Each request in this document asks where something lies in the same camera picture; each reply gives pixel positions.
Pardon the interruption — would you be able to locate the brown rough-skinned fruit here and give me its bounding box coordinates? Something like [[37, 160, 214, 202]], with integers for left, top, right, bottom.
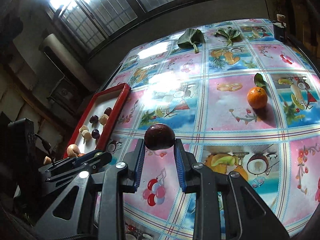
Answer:
[[66, 144, 81, 157]]

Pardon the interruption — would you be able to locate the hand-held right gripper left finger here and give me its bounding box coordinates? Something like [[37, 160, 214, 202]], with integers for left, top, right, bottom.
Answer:
[[32, 138, 147, 240]]

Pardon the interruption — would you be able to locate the black braided cable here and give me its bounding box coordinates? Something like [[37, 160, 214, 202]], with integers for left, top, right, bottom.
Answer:
[[34, 133, 52, 153]]

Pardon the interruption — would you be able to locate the barred window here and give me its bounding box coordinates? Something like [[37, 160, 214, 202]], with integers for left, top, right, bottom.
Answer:
[[47, 0, 250, 55]]

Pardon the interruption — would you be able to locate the fruit print tablecloth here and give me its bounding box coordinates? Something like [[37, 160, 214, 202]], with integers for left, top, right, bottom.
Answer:
[[92, 17, 320, 240]]

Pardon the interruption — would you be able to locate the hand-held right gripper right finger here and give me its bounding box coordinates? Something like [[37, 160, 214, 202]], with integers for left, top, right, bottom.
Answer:
[[174, 138, 290, 240]]

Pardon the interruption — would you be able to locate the orange with green leaf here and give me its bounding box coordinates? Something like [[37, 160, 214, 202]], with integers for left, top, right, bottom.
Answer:
[[247, 73, 268, 109]]

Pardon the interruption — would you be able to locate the crinkled green leaf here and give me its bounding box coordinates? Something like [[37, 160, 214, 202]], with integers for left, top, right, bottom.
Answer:
[[214, 27, 242, 47]]

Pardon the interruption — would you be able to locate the broad green leaf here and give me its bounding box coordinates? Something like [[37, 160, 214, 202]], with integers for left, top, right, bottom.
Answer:
[[177, 28, 205, 53]]

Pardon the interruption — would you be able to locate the red rimmed white tray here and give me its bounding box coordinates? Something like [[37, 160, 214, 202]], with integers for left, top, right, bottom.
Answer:
[[64, 83, 132, 159]]

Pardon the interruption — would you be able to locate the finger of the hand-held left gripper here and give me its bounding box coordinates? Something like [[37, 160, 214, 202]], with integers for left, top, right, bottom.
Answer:
[[51, 150, 104, 172], [46, 152, 113, 183]]

